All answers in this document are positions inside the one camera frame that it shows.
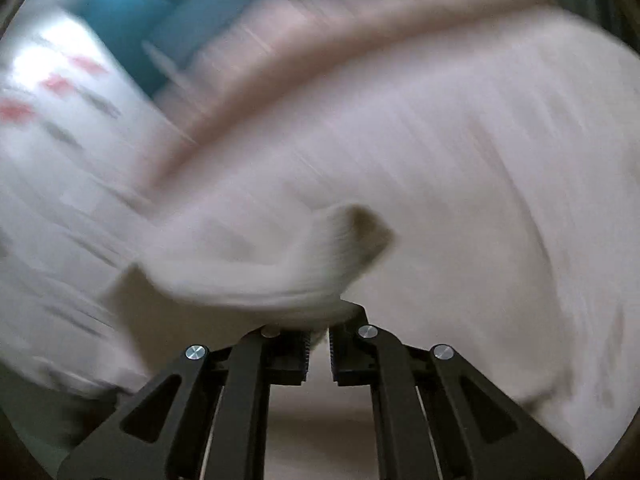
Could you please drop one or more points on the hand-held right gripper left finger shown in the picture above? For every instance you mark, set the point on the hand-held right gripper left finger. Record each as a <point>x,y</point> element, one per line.
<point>304,357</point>

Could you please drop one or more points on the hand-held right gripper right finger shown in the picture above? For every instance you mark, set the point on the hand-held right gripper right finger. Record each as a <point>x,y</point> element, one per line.
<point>335,357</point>

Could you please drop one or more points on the white fuzzy cloth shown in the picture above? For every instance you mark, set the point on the white fuzzy cloth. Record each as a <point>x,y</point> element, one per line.
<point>280,280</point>

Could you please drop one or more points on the white printed cloth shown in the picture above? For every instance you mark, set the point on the white printed cloth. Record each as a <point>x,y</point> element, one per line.
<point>60,200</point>

